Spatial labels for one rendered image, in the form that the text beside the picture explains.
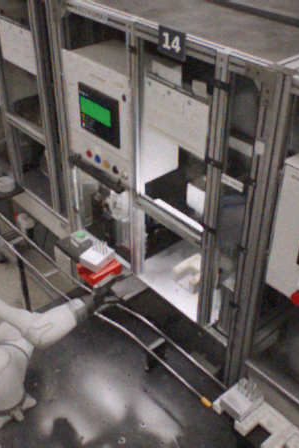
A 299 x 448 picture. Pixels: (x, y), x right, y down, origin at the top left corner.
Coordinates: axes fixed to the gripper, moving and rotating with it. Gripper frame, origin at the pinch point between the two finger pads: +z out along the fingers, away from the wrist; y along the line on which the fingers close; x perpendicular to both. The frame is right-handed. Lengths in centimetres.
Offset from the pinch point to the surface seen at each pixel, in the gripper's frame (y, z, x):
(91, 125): 46, 18, 42
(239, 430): -27, 0, -61
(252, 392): -20, 11, -57
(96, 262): -10.5, 6.0, 27.6
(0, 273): -112, 16, 162
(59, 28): 78, 22, 64
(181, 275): -18.6, 34.5, 3.4
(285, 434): -24, 10, -73
